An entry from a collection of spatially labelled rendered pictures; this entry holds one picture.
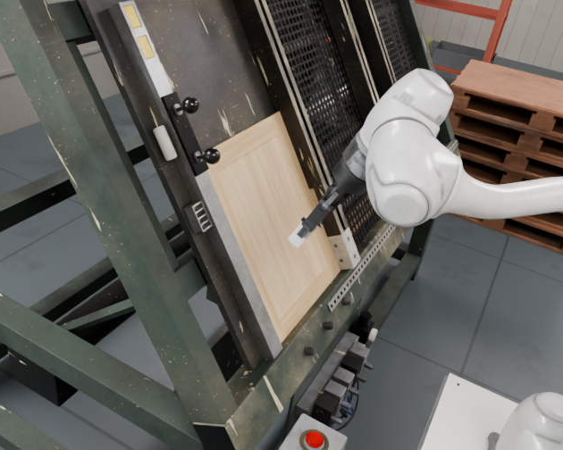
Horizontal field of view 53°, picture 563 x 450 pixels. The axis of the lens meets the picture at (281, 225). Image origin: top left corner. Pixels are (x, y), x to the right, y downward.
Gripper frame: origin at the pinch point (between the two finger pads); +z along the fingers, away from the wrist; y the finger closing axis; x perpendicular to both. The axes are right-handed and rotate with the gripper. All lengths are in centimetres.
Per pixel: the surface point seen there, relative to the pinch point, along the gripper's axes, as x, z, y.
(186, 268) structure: -15.6, 33.8, -1.5
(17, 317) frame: -46, 87, 10
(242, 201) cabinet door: -18.5, 25.5, -25.3
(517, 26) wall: 9, 91, -819
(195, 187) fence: -27.1, 19.2, -9.4
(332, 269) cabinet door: 14, 44, -54
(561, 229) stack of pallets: 121, 73, -293
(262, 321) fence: 7.4, 38.9, -10.6
